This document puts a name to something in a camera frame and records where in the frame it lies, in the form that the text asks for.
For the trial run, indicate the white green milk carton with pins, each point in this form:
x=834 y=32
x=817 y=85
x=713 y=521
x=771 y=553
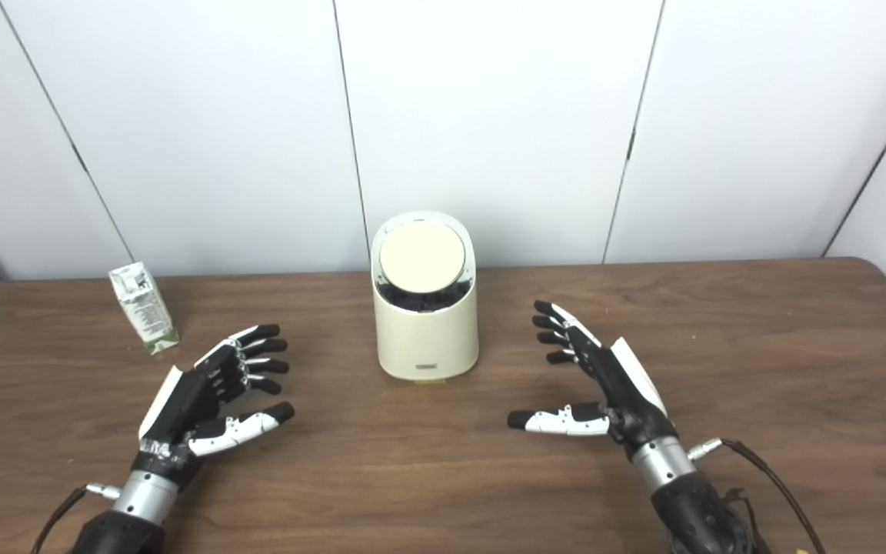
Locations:
x=144 y=308

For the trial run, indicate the black bin liner bag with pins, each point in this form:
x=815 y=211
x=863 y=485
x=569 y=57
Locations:
x=420 y=302

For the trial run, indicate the cream round bin lid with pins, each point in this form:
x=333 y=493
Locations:
x=421 y=254

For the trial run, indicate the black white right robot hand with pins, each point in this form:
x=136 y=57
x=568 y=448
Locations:
x=627 y=392

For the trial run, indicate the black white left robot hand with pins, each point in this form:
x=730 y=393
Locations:
x=181 y=400

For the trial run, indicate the cream-colored bin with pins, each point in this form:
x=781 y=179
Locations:
x=424 y=338

